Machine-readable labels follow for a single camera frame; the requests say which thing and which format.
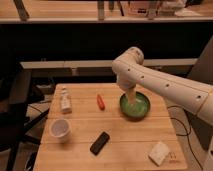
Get white sponge block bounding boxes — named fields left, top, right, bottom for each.
left=148, top=141, right=170, bottom=166

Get small white bottle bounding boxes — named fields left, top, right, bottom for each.
left=60, top=87, right=71, bottom=114

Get red pepper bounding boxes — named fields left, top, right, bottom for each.
left=97, top=94, right=105, bottom=110

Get black cable on floor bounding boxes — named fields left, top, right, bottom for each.
left=166, top=105, right=204, bottom=171

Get black rectangular remote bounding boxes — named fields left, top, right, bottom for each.
left=90, top=132, right=110, bottom=155

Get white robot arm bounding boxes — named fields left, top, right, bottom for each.
left=112, top=47, right=213, bottom=126

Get green bowl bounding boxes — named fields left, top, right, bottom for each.
left=119, top=92, right=151, bottom=120

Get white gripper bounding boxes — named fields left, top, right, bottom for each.
left=117, top=75, right=136, bottom=104

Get black office chair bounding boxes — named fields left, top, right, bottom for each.
left=0, top=65, right=49, bottom=171

